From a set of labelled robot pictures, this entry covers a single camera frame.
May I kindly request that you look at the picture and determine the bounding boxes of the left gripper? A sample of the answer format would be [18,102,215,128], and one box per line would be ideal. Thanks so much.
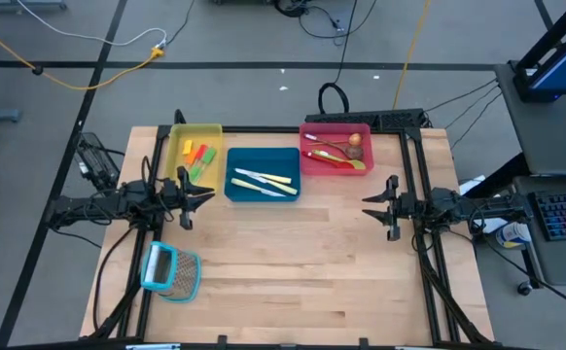
[158,165,217,231]

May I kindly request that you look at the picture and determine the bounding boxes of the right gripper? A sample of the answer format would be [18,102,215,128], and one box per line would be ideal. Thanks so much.
[361,174,419,242]

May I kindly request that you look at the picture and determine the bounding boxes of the green silicone spoon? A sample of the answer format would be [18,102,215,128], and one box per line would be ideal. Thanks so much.
[311,148,368,171]

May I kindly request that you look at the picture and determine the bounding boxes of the dark wooden spoon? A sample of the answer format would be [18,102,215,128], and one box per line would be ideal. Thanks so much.
[303,134,365,160]

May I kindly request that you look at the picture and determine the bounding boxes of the red silicone spoon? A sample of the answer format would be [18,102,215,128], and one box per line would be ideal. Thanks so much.
[301,150,357,170]

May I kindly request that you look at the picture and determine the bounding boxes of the yellow plastic bin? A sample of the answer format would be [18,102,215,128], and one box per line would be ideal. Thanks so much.
[164,122,224,193]

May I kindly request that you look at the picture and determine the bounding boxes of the blue plastic bin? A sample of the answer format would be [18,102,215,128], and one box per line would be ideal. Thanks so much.
[224,147,302,203]

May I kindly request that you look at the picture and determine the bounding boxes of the teal box grater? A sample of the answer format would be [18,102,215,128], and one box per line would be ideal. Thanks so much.
[140,240,202,304]

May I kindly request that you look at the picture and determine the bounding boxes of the black perforated power box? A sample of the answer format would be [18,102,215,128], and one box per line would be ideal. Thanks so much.
[304,108,426,131]

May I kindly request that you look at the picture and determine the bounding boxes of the white paper sheet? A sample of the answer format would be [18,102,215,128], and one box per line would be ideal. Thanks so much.
[457,174,509,235]

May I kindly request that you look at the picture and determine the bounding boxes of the red plastic bin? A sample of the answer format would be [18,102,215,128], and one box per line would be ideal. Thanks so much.
[300,122,375,177]

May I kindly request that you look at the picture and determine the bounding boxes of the black mesh power unit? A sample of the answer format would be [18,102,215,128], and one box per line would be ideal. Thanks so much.
[72,131,122,191]

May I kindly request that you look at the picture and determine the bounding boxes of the white and blue can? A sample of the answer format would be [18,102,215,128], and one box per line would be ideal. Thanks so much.
[495,218,533,250]

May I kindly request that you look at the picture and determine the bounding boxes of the grey desk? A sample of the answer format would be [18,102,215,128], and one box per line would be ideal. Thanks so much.
[494,62,566,288]

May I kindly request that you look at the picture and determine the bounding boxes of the black looped cable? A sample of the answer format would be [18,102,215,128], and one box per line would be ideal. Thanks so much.
[317,0,360,116]

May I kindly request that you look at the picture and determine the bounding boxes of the orange-yellow extension cable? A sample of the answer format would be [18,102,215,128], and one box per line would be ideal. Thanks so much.
[0,14,166,92]

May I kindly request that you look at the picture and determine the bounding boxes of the white cable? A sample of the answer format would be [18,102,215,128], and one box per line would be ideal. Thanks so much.
[17,0,169,48]

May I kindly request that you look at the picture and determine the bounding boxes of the silver metal bracket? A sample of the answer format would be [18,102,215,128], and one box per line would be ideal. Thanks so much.
[125,342,183,350]

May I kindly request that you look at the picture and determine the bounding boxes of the yellow hanging cable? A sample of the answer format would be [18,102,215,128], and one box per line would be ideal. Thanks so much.
[392,0,433,111]

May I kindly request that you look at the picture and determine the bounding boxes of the tangled black cable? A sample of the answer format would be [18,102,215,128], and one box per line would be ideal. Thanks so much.
[273,0,379,48]

